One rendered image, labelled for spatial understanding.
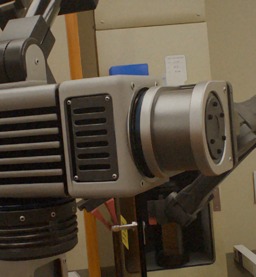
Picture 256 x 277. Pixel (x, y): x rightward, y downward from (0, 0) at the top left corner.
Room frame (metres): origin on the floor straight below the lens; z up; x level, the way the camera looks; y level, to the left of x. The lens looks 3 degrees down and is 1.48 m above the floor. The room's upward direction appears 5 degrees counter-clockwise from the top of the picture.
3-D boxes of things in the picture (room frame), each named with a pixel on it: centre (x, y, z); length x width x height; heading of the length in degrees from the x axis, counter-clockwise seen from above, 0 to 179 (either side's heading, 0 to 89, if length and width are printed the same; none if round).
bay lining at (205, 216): (1.91, -0.08, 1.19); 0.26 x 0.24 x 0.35; 95
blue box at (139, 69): (1.72, -0.01, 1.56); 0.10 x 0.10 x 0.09; 5
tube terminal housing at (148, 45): (1.91, -0.08, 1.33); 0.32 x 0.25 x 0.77; 95
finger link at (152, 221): (1.79, -0.06, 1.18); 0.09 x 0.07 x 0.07; 9
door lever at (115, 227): (1.53, 0.04, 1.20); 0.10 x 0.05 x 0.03; 12
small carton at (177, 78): (1.73, -0.13, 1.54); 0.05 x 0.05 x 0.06; 11
